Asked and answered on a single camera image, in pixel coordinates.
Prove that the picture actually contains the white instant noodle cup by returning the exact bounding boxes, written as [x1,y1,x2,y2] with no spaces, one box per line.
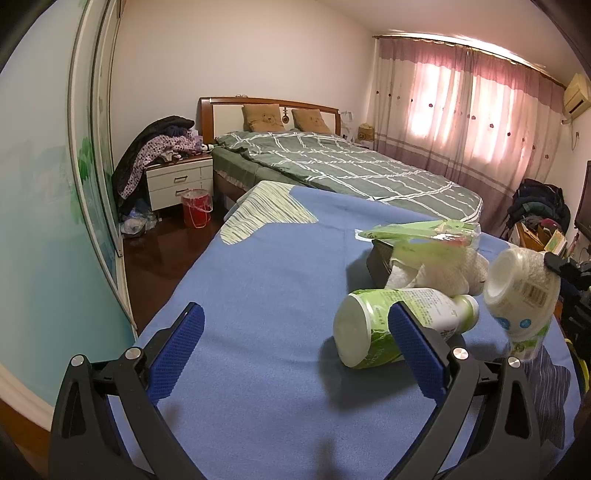
[483,246,561,362]

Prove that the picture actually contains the green white plastic bottle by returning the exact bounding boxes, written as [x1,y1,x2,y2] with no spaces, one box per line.
[332,288,480,369]

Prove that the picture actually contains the green plastic bag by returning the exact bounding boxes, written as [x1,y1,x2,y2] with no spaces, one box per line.
[358,220,481,269]

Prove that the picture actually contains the black television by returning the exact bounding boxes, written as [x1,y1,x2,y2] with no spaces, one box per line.
[574,160,591,241]

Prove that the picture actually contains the pile of dark clothes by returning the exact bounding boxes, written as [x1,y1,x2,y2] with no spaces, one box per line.
[506,178,571,234]

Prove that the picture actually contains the blue cloth with star patches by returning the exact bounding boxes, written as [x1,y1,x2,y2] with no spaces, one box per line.
[108,180,583,480]

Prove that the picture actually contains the sliding wardrobe door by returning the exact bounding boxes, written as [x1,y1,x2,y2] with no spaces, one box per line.
[1,1,134,404]

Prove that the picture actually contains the red plastic bucket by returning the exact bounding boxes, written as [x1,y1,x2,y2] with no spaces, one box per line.
[181,189,213,229]

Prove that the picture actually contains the pink window curtain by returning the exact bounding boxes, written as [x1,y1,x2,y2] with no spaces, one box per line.
[369,37,565,235]

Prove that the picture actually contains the white bedside drawer cabinet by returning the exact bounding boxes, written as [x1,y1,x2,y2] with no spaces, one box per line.
[145,154,213,211]

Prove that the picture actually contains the green plaid duvet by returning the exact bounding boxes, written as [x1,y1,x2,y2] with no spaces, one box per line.
[212,130,483,223]

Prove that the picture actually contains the clothes heap on nightstand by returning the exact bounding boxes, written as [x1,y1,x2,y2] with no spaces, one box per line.
[111,115,201,219]

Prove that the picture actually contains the wooden bed with headboard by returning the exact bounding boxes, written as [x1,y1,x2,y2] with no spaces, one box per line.
[197,96,483,223]

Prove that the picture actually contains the brown pillow right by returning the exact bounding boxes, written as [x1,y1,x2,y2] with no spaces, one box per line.
[291,109,332,134]

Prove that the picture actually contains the brown pillow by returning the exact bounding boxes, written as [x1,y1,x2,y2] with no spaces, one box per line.
[291,109,332,134]
[242,104,286,133]

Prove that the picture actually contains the brown pillow left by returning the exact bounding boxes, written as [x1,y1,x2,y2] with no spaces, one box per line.
[242,104,286,133]

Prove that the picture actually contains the wall air conditioner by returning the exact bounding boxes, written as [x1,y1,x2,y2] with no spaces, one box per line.
[562,73,590,124]

